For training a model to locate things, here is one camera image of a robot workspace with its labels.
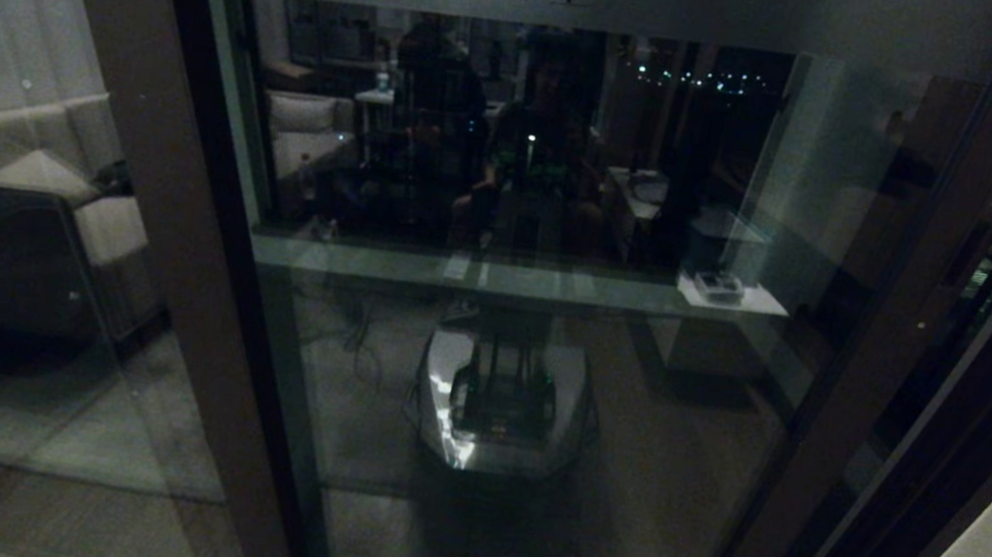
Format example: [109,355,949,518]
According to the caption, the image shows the grey rug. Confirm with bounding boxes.
[0,307,248,508]

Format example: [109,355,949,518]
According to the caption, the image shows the recessed door handle plate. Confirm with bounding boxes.
[906,162,992,348]

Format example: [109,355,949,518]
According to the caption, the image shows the brown framed fixed glass panel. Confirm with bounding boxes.
[0,0,370,557]

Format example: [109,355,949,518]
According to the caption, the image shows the brown framed sliding glass door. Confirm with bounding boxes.
[112,0,992,557]

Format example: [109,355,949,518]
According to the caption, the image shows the light grey sofa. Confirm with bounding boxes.
[0,85,187,351]

